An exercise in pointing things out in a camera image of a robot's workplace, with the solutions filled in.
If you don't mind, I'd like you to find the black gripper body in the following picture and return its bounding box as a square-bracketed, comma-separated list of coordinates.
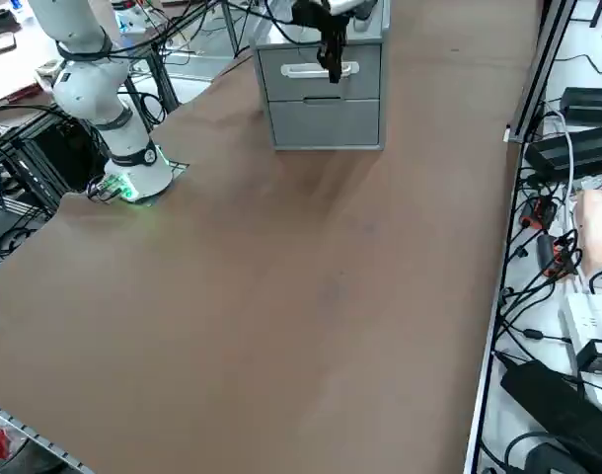
[290, 0, 336, 29]

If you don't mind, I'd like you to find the gray drawer with white handle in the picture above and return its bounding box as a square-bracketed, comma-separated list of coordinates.
[258, 43, 382, 103]

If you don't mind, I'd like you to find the gray drawer with notch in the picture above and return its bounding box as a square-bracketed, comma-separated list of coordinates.
[266, 97, 382, 146]

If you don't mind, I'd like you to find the gray steel cabinet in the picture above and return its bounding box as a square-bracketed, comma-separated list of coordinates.
[250, 0, 392, 152]

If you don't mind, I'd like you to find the green circuit board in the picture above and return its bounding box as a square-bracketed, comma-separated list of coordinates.
[86, 174, 137, 204]

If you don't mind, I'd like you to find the orange and black plug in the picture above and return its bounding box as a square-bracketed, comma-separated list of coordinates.
[521, 196, 560, 230]

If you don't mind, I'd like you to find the long black power adapter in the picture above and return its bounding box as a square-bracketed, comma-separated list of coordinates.
[524, 124, 602, 175]

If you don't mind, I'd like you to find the short black power adapter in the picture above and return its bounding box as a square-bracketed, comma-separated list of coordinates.
[561, 87, 602, 113]

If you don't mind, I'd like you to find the white power strip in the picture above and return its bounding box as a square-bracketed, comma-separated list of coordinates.
[559, 292, 602, 411]

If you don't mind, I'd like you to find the large black box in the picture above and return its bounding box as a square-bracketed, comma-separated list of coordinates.
[500, 358, 602, 451]

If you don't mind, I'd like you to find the small black plug adapter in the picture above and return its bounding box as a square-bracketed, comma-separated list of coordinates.
[575, 339, 602, 376]

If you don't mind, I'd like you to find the aluminium camera post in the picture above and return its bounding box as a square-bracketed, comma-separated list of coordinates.
[505, 0, 581, 144]

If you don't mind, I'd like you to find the white cable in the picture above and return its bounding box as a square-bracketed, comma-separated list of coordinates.
[546, 110, 577, 209]

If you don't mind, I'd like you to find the metal shelf rail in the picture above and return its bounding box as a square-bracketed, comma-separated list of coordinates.
[0, 397, 94, 474]

